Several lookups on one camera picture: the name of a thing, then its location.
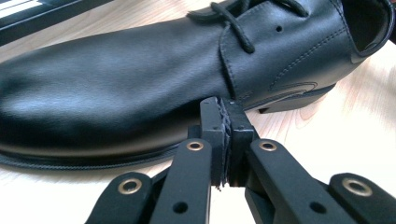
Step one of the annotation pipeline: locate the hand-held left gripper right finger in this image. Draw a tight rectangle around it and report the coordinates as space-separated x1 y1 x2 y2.
221 99 257 188

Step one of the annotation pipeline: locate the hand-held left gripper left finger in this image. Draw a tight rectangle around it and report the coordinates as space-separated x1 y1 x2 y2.
199 96 232 188

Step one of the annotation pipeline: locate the black leather shoe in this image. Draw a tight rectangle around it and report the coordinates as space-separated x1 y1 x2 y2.
0 0 396 172

